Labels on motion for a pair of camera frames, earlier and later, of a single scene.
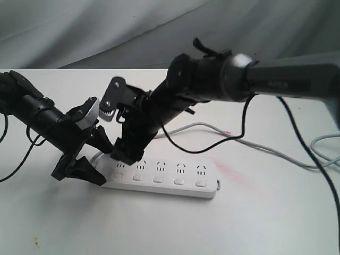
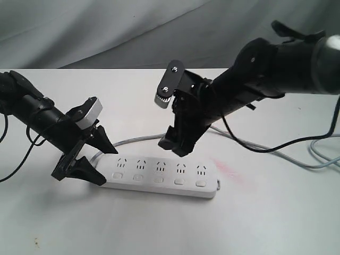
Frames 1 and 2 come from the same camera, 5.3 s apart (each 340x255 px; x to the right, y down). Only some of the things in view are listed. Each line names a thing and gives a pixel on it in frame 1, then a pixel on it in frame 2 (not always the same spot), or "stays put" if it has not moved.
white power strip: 159,177 stays put
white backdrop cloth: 150,34 stays put
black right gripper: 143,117 → 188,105
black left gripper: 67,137 stays put
